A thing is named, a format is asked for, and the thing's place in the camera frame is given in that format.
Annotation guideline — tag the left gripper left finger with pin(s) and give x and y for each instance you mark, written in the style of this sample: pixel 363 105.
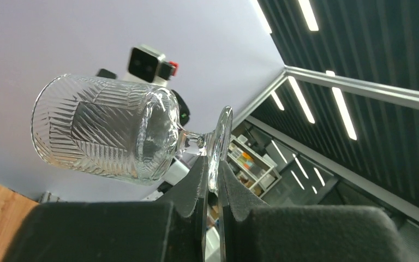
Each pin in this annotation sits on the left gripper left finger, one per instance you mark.
pixel 171 228

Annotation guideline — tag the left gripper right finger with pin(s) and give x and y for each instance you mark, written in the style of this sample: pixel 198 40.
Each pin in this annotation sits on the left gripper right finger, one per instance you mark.
pixel 252 230

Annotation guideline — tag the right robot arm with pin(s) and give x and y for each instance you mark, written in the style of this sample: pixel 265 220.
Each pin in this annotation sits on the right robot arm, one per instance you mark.
pixel 180 108

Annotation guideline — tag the background storage shelf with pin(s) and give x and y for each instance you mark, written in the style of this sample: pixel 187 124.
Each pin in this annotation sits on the background storage shelf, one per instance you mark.
pixel 255 172

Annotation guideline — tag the wine glass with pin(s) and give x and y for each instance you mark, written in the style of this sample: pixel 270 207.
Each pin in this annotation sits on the wine glass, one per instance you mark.
pixel 63 128

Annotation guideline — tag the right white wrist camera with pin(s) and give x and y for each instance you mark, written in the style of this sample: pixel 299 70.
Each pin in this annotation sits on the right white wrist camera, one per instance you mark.
pixel 149 66

